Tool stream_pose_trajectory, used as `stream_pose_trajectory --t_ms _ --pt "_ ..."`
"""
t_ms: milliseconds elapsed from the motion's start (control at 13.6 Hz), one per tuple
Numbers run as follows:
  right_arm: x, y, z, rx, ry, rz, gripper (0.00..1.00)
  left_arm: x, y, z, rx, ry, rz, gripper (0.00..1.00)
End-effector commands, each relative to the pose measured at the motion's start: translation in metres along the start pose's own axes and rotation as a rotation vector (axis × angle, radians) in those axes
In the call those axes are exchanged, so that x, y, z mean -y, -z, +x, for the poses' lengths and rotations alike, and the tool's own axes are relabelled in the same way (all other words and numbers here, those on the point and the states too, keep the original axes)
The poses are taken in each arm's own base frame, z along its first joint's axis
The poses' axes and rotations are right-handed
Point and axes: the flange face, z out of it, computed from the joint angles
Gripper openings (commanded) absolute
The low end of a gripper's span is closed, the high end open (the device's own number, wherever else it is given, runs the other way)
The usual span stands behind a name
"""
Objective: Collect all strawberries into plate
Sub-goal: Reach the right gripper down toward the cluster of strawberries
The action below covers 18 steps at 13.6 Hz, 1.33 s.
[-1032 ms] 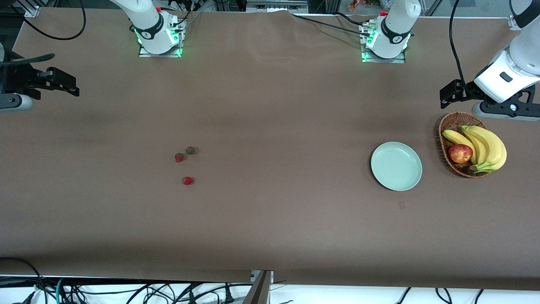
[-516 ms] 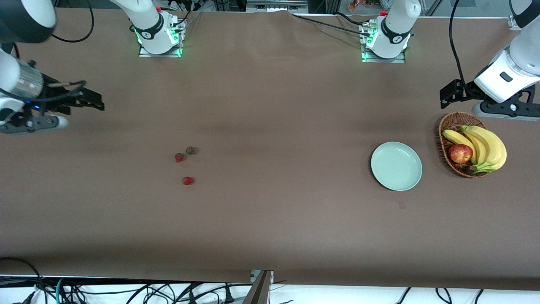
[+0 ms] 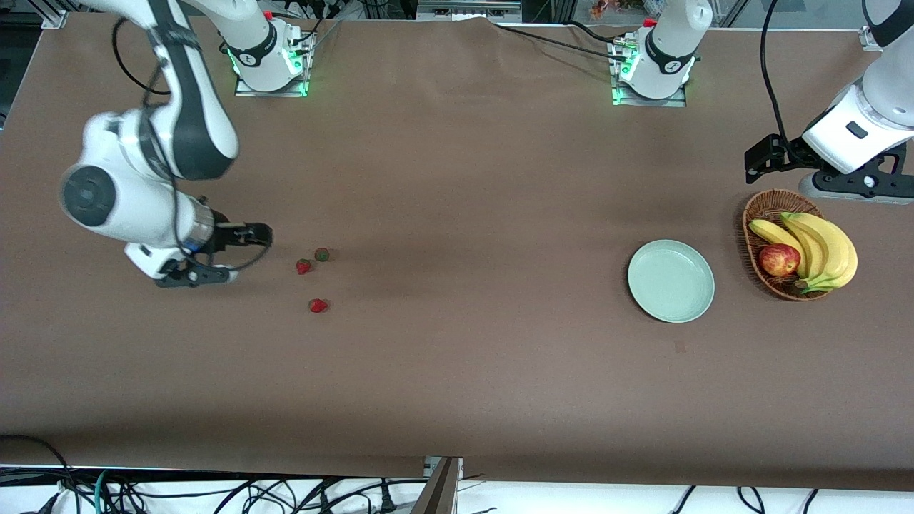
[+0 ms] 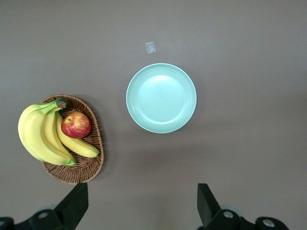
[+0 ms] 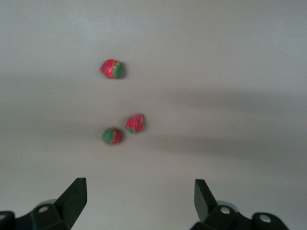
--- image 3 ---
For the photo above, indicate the grey power strip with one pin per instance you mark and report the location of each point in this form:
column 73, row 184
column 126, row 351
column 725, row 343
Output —
column 464, row 11

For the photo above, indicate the red apple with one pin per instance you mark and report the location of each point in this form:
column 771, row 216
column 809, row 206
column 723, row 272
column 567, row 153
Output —
column 780, row 260

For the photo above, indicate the orange colourful object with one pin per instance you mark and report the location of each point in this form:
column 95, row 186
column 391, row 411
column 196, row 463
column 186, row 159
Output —
column 603, row 8

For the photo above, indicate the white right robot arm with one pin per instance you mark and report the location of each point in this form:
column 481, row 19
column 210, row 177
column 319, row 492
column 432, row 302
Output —
column 143, row 193

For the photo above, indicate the red strawberry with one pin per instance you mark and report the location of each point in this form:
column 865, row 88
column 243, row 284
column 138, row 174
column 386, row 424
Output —
column 303, row 266
column 318, row 305
column 323, row 254

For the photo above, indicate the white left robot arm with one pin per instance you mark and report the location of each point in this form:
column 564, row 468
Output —
column 671, row 43

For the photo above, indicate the aluminium frame profile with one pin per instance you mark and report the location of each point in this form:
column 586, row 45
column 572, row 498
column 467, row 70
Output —
column 53, row 14
column 871, row 39

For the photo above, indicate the brown table cover sheet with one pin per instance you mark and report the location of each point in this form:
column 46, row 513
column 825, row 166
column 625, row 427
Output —
column 457, row 178

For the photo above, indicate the brown wicker basket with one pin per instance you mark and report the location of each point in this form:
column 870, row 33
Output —
column 767, row 203

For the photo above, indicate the pale green round plate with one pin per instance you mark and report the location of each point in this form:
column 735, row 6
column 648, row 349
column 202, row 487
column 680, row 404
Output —
column 671, row 282

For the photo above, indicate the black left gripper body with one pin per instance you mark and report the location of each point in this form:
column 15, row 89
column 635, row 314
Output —
column 790, row 152

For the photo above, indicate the aluminium frame post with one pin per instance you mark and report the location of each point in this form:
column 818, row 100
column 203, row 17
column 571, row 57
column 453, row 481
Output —
column 439, row 492

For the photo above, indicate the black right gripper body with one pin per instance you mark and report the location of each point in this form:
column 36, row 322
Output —
column 227, row 235

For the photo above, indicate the yellow banana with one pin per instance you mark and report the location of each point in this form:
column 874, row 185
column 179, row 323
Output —
column 814, row 246
column 842, row 257
column 771, row 232

